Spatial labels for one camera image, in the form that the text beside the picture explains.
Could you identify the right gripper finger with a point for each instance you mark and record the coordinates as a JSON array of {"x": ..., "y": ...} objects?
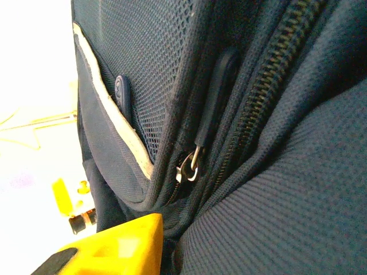
[{"x": 114, "y": 249}]

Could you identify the orange wine glass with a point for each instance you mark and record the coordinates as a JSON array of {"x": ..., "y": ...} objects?
[{"x": 61, "y": 197}]

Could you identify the small dark bottle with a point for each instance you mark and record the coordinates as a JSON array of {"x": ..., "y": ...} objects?
[{"x": 83, "y": 222}]

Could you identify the navy blue backpack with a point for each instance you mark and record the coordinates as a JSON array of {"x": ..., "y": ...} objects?
[{"x": 286, "y": 172}]

